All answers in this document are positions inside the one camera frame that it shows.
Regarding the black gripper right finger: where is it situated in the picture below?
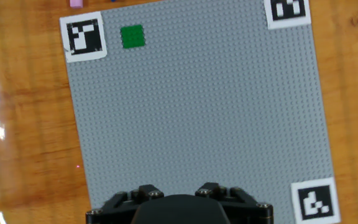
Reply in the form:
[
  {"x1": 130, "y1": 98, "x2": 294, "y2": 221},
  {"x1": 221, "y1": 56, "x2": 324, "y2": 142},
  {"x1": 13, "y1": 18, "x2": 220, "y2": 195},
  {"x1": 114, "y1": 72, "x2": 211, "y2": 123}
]
[{"x1": 194, "y1": 182, "x2": 275, "y2": 224}]

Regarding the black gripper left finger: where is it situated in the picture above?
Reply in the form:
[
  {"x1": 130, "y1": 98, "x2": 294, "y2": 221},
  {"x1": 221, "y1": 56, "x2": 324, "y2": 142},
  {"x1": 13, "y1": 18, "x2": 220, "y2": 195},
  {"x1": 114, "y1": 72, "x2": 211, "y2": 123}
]
[{"x1": 85, "y1": 184, "x2": 165, "y2": 224}]

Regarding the grey Lego baseplate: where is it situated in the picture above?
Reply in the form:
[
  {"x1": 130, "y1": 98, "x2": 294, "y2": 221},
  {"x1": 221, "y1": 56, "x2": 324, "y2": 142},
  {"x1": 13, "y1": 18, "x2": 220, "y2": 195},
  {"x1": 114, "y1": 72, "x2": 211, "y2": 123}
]
[{"x1": 59, "y1": 0, "x2": 343, "y2": 224}]

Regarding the green square Lego plate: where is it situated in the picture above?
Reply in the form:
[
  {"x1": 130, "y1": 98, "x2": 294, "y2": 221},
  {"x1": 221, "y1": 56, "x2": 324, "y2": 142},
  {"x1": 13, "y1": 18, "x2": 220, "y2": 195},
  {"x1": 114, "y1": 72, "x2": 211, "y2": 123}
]
[{"x1": 120, "y1": 24, "x2": 146, "y2": 50}]

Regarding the black white fiducial marker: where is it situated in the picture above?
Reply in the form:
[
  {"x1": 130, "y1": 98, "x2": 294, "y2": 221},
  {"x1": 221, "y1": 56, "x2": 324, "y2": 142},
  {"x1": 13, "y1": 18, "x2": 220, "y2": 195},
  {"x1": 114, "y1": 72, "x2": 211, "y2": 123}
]
[
  {"x1": 263, "y1": 0, "x2": 312, "y2": 30},
  {"x1": 59, "y1": 11, "x2": 108, "y2": 63},
  {"x1": 290, "y1": 177, "x2": 342, "y2": 224}
]

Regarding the wood pattern table mat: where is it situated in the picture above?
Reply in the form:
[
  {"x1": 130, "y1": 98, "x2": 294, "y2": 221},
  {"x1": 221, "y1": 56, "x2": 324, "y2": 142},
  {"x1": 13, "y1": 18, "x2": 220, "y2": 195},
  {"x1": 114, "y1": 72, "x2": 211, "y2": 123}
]
[{"x1": 0, "y1": 0, "x2": 358, "y2": 224}]

